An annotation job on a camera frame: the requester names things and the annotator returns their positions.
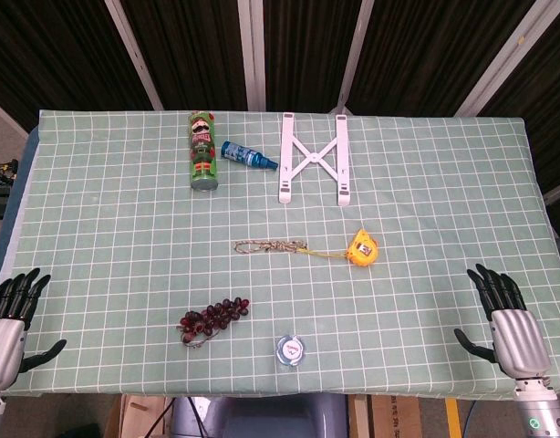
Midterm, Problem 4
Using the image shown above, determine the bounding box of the white folding laptop stand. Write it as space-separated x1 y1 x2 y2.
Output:
277 112 355 206

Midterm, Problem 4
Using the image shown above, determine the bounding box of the blue spray bottle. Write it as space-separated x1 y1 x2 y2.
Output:
221 140 280 172

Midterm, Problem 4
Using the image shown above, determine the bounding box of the green checked tablecloth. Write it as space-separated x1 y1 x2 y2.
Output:
0 108 560 399

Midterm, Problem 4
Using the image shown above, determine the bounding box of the dark red grape bunch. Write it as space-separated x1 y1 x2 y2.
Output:
178 297 252 350

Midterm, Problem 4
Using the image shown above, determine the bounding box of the dark brown curtain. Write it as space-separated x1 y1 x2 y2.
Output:
0 0 560 202

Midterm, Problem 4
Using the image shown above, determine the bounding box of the clear plastic water bottle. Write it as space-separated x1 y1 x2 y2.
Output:
275 335 306 368

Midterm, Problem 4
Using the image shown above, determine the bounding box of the white frame post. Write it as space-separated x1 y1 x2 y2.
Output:
456 0 555 117
329 0 378 115
237 0 268 111
104 0 165 111

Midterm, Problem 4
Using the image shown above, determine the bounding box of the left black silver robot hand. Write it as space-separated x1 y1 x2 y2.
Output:
0 267 67 393

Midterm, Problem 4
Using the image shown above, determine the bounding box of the green Pringles can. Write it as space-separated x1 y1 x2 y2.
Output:
187 110 221 193

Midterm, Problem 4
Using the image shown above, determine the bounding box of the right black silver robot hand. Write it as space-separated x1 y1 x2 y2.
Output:
452 263 555 380

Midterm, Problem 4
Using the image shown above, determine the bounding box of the grey robot torso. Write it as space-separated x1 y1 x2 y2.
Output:
170 395 352 438

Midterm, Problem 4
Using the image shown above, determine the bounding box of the brown cardboard box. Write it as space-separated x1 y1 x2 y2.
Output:
119 395 172 438
370 395 422 438

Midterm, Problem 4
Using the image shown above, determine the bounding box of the yellow tape measure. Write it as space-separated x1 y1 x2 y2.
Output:
302 228 380 267

